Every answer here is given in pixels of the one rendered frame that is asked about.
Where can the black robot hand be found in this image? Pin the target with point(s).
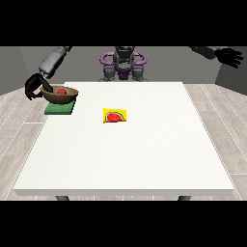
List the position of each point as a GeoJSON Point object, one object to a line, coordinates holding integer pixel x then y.
{"type": "Point", "coordinates": [229, 57]}
{"type": "Point", "coordinates": [32, 84]}

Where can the brown wooden bowl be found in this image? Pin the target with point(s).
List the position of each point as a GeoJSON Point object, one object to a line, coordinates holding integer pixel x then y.
{"type": "Point", "coordinates": [59, 95]}

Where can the small red ball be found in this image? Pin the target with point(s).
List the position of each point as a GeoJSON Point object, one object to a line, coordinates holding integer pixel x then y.
{"type": "Point", "coordinates": [61, 91]}

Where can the green square pad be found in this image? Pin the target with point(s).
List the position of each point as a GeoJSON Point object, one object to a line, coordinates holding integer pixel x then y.
{"type": "Point", "coordinates": [59, 108]}

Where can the grey purple robot trunk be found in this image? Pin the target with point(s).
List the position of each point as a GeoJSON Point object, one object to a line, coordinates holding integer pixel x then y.
{"type": "Point", "coordinates": [123, 66]}

